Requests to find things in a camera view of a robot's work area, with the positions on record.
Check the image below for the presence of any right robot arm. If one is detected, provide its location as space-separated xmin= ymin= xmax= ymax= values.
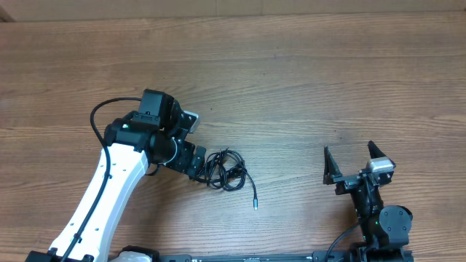
xmin=323 ymin=140 xmax=414 ymax=262

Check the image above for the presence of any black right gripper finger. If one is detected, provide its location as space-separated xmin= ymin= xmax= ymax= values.
xmin=368 ymin=140 xmax=386 ymax=159
xmin=323 ymin=146 xmax=343 ymax=185

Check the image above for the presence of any black USB-C cable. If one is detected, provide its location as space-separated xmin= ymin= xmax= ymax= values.
xmin=203 ymin=148 xmax=259 ymax=211

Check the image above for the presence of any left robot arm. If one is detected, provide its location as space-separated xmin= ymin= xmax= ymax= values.
xmin=26 ymin=89 xmax=206 ymax=261

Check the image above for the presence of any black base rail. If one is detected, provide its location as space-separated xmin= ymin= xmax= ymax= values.
xmin=154 ymin=251 xmax=355 ymax=262

